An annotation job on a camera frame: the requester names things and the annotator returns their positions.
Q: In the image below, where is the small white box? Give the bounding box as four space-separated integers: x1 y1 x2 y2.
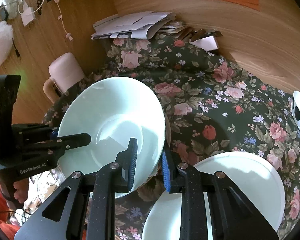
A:
189 30 222 52

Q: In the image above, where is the pale green bowl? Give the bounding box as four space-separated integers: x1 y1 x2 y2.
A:
58 77 166 191

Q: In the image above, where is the orange sleeve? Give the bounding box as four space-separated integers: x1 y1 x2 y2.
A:
0 192 20 239

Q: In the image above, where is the stack of white papers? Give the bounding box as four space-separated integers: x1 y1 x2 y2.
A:
91 11 190 40

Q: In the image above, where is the pink white bowl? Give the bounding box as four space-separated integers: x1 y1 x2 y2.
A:
150 112 172 178

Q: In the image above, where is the left hand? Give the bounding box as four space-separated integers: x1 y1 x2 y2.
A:
13 178 29 204

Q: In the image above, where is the floral dark green cloth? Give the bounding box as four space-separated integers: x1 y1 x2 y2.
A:
43 35 300 239

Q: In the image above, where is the pink mug with beige handle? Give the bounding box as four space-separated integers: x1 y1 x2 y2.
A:
43 53 85 103

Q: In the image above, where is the white charger with cable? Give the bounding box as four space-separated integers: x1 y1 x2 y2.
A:
17 0 73 41

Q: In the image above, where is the pale green round plate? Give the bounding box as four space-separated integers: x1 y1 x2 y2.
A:
142 152 285 239

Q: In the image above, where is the white fluffy item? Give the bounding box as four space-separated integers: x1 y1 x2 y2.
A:
0 21 13 66

